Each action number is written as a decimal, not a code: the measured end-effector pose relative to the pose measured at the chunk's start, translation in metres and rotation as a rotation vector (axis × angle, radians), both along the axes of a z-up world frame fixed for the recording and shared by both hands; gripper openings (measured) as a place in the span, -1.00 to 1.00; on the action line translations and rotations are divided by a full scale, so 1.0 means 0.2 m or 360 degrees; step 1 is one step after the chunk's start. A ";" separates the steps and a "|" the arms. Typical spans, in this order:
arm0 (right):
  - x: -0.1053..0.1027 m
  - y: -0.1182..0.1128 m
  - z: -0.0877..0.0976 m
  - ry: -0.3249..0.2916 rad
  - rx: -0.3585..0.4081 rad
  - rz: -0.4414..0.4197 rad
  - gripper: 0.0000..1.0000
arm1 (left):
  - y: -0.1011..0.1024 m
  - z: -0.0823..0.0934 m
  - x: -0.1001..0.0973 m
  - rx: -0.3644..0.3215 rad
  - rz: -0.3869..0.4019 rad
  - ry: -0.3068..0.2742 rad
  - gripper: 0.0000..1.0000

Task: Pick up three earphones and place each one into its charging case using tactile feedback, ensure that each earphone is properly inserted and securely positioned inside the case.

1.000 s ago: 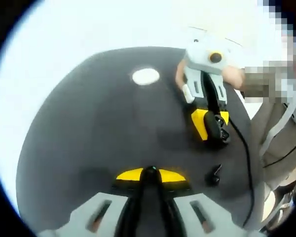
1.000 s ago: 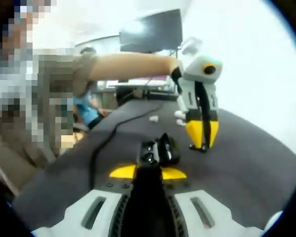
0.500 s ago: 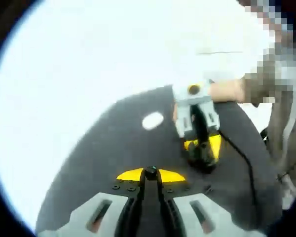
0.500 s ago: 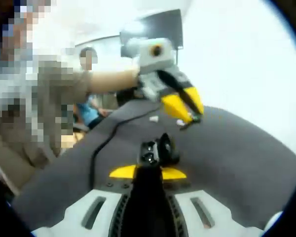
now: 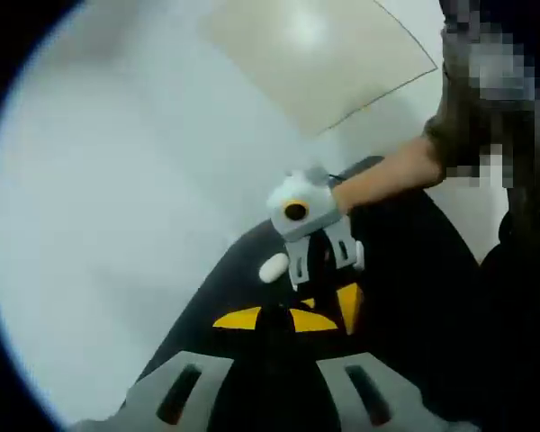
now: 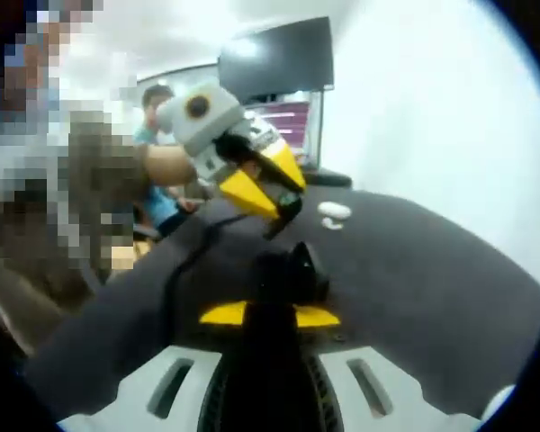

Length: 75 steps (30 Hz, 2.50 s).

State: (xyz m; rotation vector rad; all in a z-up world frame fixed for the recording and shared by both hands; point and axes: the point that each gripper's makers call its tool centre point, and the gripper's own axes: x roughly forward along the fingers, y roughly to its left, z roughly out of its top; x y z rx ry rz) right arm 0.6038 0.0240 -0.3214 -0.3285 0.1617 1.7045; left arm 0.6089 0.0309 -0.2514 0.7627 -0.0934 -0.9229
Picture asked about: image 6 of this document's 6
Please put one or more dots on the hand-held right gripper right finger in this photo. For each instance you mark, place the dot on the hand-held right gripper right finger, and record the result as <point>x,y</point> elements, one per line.
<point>400,400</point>

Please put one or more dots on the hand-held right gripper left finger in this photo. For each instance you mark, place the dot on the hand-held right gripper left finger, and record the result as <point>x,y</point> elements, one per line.
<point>135,400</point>

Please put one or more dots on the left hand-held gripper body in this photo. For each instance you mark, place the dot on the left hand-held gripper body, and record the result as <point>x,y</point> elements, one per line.
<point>220,117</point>

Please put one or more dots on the black earphone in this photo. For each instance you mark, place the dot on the black earphone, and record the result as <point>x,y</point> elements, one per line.
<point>290,211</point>

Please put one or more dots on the white charging case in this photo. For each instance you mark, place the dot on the white charging case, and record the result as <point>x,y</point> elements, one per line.
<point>335,208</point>

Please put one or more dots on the white stem earphone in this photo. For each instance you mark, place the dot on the white stem earphone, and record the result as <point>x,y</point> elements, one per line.
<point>330,223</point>

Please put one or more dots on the black charging case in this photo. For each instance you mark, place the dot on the black charging case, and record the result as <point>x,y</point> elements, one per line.
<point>279,279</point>

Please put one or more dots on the laptop with purple screen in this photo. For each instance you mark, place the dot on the laptop with purple screen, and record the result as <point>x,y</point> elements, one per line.
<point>292,121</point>

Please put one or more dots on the black monitor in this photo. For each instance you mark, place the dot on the black monitor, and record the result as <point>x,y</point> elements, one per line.
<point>288,58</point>

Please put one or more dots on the black table mat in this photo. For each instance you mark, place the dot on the black table mat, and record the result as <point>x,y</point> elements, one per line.
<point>432,279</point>

